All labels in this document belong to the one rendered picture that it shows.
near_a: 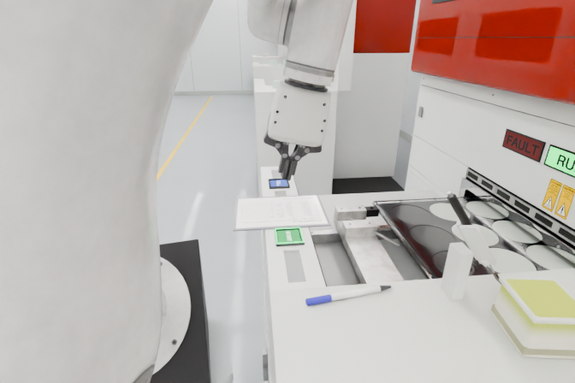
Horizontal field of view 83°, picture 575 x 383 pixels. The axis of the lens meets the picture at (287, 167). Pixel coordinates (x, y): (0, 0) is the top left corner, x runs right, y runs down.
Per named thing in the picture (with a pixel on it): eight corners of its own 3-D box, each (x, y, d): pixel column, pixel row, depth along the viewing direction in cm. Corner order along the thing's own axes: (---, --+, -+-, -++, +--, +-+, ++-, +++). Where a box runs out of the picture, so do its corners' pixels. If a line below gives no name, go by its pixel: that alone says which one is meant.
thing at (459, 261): (471, 282, 53) (489, 210, 48) (487, 299, 50) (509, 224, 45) (435, 285, 53) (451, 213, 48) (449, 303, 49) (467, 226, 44)
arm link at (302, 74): (331, 69, 59) (327, 85, 60) (283, 58, 57) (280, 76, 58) (343, 73, 51) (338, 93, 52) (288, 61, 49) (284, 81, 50)
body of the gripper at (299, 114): (331, 81, 59) (317, 140, 63) (276, 70, 57) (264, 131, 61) (341, 87, 52) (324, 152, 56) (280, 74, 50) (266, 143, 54)
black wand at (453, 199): (447, 197, 44) (456, 191, 43) (441, 192, 45) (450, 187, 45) (499, 286, 51) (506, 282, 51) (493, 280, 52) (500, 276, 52)
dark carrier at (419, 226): (491, 199, 96) (492, 197, 96) (611, 279, 64) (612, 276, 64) (379, 205, 93) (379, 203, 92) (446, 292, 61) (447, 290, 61)
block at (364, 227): (371, 228, 84) (373, 218, 83) (376, 236, 81) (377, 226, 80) (341, 230, 83) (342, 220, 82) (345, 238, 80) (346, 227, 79)
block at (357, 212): (362, 213, 91) (363, 203, 90) (365, 219, 88) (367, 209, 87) (334, 215, 91) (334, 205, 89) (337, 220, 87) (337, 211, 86)
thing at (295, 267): (289, 204, 109) (289, 165, 104) (323, 350, 58) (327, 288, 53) (261, 205, 108) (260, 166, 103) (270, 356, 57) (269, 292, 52)
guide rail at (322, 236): (471, 230, 94) (473, 220, 93) (476, 233, 92) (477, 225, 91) (300, 240, 89) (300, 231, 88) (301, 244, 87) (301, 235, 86)
